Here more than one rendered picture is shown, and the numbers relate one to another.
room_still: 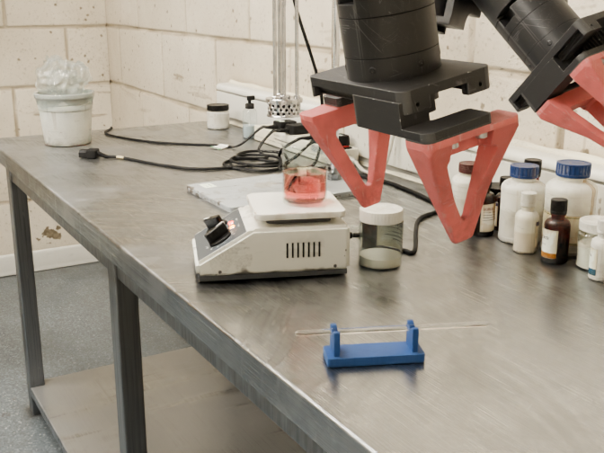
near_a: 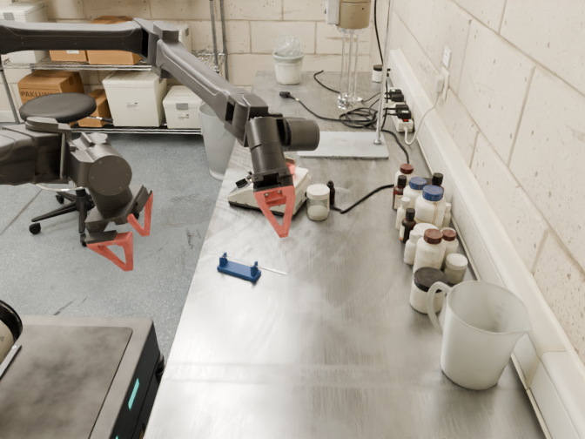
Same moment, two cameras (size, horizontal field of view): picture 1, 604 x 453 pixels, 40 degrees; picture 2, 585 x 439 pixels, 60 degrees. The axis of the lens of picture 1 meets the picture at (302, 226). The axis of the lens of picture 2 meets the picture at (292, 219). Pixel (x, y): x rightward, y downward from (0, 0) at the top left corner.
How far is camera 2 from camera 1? 0.74 m
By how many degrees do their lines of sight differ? 33
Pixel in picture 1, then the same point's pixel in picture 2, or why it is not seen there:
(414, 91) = (89, 222)
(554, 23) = (258, 167)
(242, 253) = (245, 196)
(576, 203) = (423, 213)
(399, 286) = (306, 233)
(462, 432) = (219, 321)
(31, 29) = not seen: outside the picture
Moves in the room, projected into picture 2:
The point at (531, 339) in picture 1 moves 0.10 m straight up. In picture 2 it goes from (316, 286) to (318, 249)
